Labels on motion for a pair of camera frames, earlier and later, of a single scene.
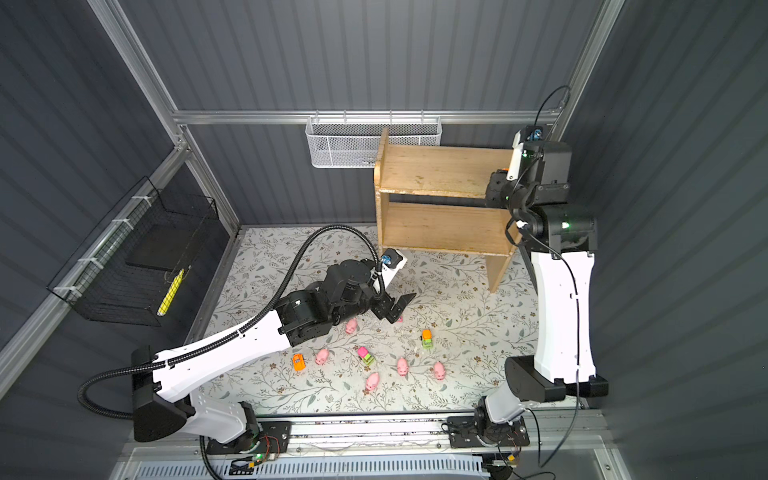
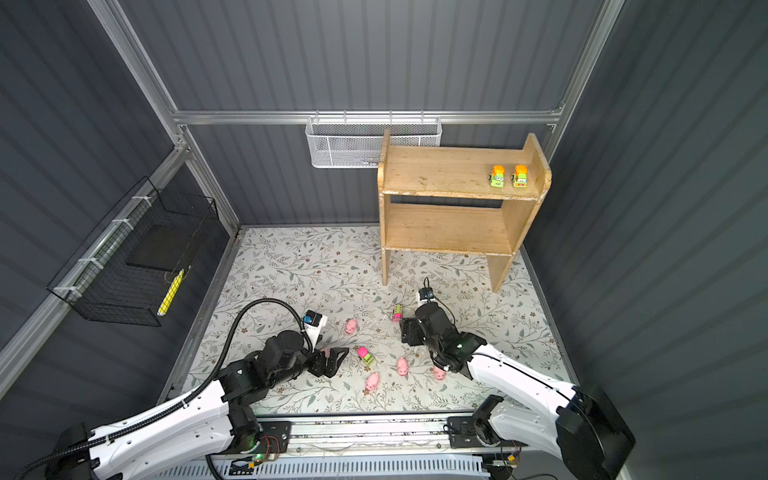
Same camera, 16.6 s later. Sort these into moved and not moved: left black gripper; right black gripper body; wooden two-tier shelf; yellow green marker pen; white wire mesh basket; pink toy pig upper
Moved: right black gripper body; left black gripper
Not moved: white wire mesh basket; yellow green marker pen; pink toy pig upper; wooden two-tier shelf
